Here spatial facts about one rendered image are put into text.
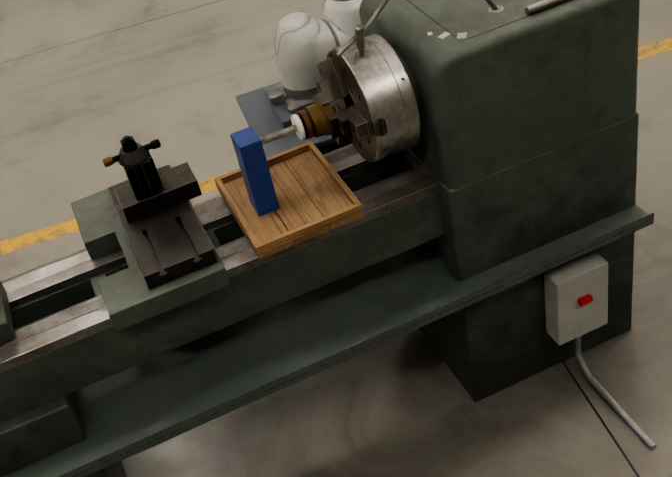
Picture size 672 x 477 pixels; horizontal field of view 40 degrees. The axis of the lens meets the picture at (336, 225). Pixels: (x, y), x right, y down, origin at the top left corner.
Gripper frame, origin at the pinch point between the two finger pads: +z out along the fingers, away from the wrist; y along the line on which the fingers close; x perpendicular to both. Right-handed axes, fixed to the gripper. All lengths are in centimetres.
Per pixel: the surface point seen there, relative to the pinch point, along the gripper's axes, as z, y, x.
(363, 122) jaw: 27.5, 19.7, -14.7
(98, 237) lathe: 46, -1, -86
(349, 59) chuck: 15.2, 9.6, -12.0
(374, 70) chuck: 17.3, 15.0, -7.9
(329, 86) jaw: 24.0, 4.3, -16.9
